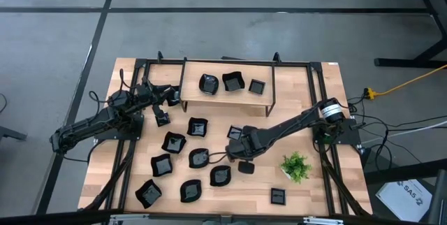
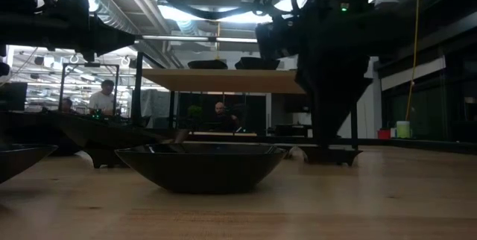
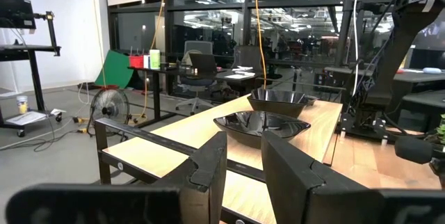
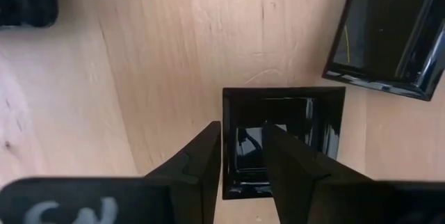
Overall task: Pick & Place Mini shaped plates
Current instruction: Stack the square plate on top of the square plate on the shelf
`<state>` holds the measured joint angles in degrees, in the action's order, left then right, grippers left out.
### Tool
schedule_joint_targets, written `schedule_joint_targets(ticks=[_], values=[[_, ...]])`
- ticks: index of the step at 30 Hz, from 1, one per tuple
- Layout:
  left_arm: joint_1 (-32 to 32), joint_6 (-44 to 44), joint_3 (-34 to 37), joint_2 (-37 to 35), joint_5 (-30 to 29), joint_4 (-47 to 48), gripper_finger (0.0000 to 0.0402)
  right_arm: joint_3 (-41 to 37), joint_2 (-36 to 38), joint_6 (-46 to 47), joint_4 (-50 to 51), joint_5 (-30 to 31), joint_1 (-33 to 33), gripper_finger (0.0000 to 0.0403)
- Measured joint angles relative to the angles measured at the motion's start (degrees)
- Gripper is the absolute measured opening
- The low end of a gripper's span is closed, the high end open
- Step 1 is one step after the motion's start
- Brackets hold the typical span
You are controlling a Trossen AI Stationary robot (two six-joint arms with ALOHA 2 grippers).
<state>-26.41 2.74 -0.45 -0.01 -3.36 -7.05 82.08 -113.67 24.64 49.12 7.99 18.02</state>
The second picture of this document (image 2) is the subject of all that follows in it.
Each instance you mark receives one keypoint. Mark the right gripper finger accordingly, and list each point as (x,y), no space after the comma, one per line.
(328,113)

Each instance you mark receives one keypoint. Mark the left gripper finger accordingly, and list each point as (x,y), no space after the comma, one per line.
(110,40)

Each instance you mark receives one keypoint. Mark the black glossy rounded plate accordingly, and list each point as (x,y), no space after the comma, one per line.
(329,157)
(112,139)

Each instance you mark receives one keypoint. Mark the black glossy leaf-shaped plate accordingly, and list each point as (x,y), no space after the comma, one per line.
(207,65)
(18,160)
(257,63)
(201,173)

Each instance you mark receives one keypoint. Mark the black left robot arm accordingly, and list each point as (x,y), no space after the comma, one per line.
(16,27)

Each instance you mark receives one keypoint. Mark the low black desk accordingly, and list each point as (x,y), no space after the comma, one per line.
(287,130)

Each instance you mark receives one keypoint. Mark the red container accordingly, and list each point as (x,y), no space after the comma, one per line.
(384,134)

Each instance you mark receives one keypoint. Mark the person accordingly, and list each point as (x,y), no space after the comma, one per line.
(101,100)
(67,105)
(220,115)

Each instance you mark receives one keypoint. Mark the long tube light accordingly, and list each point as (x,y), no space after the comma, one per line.
(179,38)

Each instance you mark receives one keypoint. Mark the green white wipes canister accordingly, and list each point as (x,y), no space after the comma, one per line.
(403,130)

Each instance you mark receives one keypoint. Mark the grey cloth partition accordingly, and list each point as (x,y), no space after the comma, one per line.
(156,106)

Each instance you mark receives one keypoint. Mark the dark computer monitor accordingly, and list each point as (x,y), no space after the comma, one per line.
(13,96)

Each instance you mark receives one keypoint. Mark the black glossy wavy-edged plate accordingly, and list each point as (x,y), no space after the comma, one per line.
(30,132)

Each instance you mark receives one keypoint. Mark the green background plant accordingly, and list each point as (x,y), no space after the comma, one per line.
(194,111)

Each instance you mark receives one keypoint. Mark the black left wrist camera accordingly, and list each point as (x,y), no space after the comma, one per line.
(72,5)

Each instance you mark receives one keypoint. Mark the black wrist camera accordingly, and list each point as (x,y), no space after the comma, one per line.
(277,40)
(72,5)

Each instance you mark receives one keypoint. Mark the black metal rack frame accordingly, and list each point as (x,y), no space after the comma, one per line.
(89,64)

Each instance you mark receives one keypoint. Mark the silver spiral ventilation duct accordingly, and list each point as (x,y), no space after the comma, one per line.
(108,5)

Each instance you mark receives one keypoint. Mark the black wall-mounted screen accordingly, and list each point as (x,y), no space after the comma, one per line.
(292,103)

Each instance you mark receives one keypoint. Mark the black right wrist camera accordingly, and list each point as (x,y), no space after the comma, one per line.
(277,40)

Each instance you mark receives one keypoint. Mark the wooden shelf black frame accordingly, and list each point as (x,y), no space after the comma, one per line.
(223,81)

